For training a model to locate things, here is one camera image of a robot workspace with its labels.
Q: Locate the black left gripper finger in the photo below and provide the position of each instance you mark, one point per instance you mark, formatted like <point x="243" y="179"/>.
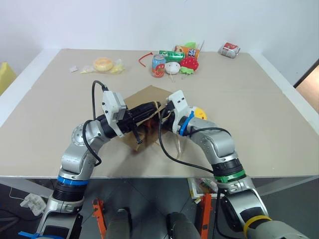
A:
<point x="145" y="106"/>
<point x="144" y="116"/>

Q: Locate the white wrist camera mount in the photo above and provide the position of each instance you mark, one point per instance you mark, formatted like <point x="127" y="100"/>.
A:
<point x="180" y="100"/>
<point x="112" y="104"/>

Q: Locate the brown wooden door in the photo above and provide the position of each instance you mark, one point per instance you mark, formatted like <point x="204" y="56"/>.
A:
<point x="308" y="85"/>

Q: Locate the yellow plastic bag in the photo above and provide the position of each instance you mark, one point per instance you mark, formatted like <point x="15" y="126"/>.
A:
<point x="117" y="67"/>

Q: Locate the silver crumpled snack packet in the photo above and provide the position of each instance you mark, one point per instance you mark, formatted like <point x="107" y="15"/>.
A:
<point x="229" y="49"/>

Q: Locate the small white packet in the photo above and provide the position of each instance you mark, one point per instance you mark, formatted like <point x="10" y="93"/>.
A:
<point x="73" y="69"/>

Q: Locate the red zip tie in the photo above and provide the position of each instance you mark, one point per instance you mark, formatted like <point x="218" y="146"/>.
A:
<point x="145" y="58"/>

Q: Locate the white round plush toy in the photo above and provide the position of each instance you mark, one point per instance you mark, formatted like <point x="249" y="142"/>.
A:
<point x="172" y="68"/>

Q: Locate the green drink can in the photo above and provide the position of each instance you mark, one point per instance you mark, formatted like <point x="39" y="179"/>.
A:
<point x="172" y="56"/>

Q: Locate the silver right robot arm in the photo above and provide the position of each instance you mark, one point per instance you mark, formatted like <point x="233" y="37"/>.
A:
<point x="219" y="144"/>

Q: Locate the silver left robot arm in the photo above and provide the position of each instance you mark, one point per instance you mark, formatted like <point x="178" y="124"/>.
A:
<point x="74" y="159"/>

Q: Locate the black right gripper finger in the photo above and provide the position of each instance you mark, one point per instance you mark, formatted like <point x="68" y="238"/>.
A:
<point x="159" y="119"/>

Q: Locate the yellow round plush toy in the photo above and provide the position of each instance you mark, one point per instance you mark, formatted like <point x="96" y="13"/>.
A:
<point x="201" y="113"/>

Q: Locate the white box with items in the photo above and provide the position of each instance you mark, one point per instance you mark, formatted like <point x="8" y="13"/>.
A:
<point x="202" y="186"/>

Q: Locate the brown paper bag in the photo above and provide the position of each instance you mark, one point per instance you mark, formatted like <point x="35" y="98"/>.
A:
<point x="147" y="94"/>

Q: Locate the doughnut plush in plastic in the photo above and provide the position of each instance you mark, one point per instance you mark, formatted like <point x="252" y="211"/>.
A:
<point x="103" y="64"/>

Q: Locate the orange metal stand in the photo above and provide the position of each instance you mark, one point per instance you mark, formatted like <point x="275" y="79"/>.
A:
<point x="206" y="211"/>
<point x="98" y="216"/>

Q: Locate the red drink can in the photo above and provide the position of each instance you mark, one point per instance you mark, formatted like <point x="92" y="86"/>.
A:
<point x="158" y="66"/>

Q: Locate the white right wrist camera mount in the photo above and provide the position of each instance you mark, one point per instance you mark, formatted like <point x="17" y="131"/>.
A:
<point x="180" y="100"/>

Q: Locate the red strawberry plush toy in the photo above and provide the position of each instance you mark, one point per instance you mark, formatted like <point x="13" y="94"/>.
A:
<point x="190" y="63"/>

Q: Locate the black zip tie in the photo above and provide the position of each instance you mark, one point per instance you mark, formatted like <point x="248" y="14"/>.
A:
<point x="137" y="136"/>

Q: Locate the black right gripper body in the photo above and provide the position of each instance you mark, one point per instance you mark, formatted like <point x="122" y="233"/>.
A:
<point x="169" y="122"/>

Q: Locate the dark rounded robot leg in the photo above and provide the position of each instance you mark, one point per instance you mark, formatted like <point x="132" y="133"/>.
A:
<point x="180" y="225"/>
<point x="117" y="225"/>

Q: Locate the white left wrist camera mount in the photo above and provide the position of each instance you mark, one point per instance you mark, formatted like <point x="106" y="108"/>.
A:
<point x="112" y="104"/>

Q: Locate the orange snack bag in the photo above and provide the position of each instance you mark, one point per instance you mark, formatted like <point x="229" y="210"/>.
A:
<point x="187" y="51"/>

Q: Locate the tan rubber band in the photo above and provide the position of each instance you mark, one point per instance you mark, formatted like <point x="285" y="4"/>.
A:
<point x="157" y="107"/>

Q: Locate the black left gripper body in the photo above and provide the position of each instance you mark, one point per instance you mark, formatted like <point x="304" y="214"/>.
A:
<point x="125" y="122"/>

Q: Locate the green pointed toy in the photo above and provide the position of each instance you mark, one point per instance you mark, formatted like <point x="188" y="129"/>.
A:
<point x="190" y="44"/>

